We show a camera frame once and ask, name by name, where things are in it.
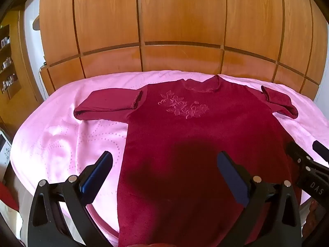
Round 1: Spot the wooden wardrobe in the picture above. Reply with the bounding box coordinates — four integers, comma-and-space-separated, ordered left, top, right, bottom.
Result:
38, 0, 329, 101

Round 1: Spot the dark red shirt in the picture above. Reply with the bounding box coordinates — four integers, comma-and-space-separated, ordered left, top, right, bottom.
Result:
73, 75, 302, 242

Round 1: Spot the white device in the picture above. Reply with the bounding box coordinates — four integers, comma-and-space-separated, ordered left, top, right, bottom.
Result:
0, 130, 12, 171

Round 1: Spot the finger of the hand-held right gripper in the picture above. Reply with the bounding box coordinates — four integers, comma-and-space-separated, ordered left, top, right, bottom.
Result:
286, 141, 315, 178
312, 140, 329, 164

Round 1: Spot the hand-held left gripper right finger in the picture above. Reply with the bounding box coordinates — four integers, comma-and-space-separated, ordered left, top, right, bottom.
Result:
217, 151, 302, 247

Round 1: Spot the person's right hand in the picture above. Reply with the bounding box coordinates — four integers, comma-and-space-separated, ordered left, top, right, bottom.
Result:
303, 199, 320, 237

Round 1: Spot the pink bedspread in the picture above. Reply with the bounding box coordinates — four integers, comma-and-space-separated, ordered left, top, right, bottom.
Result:
12, 70, 329, 241

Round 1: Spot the thin white cable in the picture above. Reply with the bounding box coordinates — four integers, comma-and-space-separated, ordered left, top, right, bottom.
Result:
38, 63, 48, 88

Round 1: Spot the wooden shelf cabinet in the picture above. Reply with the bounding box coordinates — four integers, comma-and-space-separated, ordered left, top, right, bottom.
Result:
0, 10, 44, 139

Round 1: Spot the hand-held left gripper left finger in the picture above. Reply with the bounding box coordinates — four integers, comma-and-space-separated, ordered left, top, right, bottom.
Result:
27, 150, 114, 247

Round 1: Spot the red cloth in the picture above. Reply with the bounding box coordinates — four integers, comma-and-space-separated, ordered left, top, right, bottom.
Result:
0, 181, 20, 211

